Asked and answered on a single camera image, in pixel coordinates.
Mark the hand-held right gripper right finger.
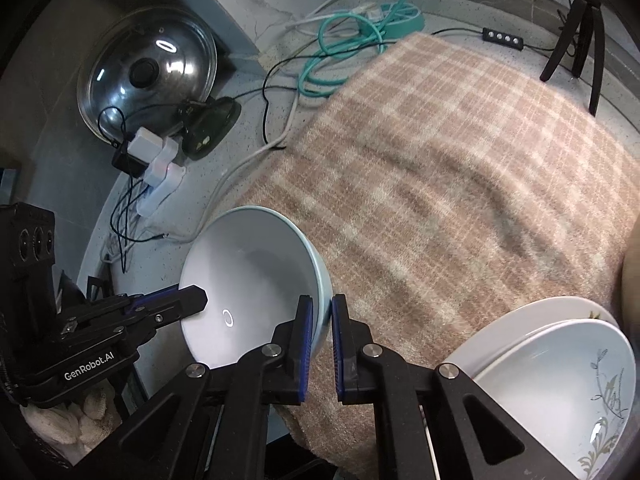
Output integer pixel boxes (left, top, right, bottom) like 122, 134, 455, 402
331, 293, 569, 480

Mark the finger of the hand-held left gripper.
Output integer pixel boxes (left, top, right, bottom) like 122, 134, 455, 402
117, 285, 209, 347

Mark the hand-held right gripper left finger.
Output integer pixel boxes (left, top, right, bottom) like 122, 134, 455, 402
117, 295, 315, 480

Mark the pale blue bowl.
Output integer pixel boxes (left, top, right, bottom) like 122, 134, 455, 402
178, 205, 333, 371

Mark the white plate grey leaf print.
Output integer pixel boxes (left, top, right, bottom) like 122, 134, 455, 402
472, 319, 637, 480

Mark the person's left hand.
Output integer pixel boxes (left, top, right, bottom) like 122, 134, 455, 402
20, 382, 123, 461

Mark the white power strip with plugs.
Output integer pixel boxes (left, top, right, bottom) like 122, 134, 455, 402
137, 160, 187, 218

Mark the black adapter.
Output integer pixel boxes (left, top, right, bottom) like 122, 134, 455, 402
111, 147, 146, 177

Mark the white plug adapter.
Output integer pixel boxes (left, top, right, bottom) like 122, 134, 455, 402
129, 127, 178, 161

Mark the dark round stand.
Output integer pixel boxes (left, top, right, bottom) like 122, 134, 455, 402
179, 97, 242, 161

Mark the plaid cloth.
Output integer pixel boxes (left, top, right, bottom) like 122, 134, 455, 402
235, 32, 640, 480

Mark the glass pot lid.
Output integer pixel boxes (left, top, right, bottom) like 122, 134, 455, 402
76, 6, 219, 136

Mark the black inline remote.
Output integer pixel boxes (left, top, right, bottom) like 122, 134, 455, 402
481, 27, 526, 51

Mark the black tripod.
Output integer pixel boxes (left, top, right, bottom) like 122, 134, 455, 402
540, 0, 608, 116

